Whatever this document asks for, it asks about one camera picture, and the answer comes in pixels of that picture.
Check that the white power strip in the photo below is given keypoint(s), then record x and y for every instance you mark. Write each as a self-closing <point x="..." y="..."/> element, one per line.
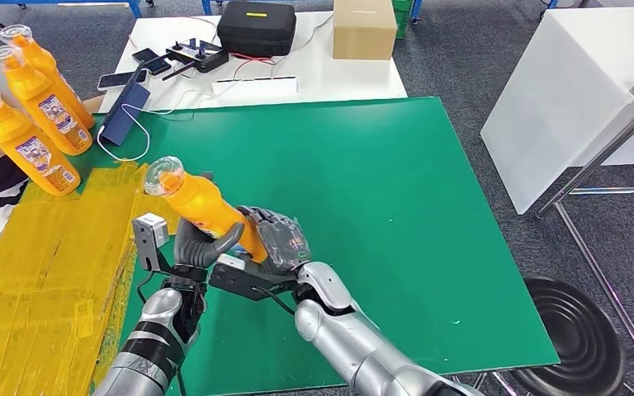
<point x="255" y="87"/>

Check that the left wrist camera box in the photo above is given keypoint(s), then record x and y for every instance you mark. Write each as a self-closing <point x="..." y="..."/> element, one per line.
<point x="150" y="238"/>

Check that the blue tablet cover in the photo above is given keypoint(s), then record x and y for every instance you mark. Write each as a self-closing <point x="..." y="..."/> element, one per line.
<point x="126" y="113"/>

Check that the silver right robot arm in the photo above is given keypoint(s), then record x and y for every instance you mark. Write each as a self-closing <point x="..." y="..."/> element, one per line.
<point x="361" y="339"/>

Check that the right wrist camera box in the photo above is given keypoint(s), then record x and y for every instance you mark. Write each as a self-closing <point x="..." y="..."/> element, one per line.
<point x="246" y="279"/>

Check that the cardboard box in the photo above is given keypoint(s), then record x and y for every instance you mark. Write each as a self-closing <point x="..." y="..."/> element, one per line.
<point x="364" y="28"/>

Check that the black round stool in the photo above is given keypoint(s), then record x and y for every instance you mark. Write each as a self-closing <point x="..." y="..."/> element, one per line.
<point x="571" y="338"/>

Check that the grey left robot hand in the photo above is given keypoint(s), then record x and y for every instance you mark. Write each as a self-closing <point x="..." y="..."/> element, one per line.
<point x="194" y="248"/>

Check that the orange bottle with label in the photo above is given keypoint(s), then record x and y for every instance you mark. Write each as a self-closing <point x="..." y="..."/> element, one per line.
<point x="49" y="109"/>
<point x="21" y="147"/>
<point x="202" y="202"/>

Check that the green table board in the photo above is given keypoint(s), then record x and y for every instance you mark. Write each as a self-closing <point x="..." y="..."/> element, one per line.
<point x="377" y="191"/>

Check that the black remote controller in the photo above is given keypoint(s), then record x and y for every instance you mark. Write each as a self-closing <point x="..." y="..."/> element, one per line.
<point x="204" y="58"/>

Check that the black smartphone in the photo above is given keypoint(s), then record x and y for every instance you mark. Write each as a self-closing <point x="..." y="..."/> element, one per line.
<point x="145" y="55"/>
<point x="159" y="66"/>

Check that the orange bottle with blue logo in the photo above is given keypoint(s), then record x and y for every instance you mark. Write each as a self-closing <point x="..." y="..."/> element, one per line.
<point x="49" y="68"/>

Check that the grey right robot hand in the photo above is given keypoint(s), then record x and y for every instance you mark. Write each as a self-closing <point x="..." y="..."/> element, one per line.
<point x="281" y="240"/>

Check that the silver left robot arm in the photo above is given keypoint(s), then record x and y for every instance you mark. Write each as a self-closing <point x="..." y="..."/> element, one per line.
<point x="155" y="333"/>

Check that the smartphone with pale screen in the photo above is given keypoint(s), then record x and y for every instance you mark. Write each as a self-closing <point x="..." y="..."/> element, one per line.
<point x="119" y="80"/>

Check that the black carrying case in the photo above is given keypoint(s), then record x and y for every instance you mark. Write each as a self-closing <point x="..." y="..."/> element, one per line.
<point x="257" y="28"/>

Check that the blue metal rack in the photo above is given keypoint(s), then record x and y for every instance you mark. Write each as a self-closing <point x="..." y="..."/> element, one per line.
<point x="206" y="5"/>

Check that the yellow tape sheet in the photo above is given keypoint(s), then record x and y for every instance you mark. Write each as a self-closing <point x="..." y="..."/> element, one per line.
<point x="38" y="284"/>

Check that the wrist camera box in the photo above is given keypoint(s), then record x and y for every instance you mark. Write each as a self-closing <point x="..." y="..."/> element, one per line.
<point x="246" y="279"/>
<point x="150" y="238"/>

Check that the green plastic crate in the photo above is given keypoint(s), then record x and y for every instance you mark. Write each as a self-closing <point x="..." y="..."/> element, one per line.
<point x="401" y="18"/>

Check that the large white table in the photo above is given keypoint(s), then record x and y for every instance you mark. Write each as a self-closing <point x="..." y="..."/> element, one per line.
<point x="557" y="97"/>

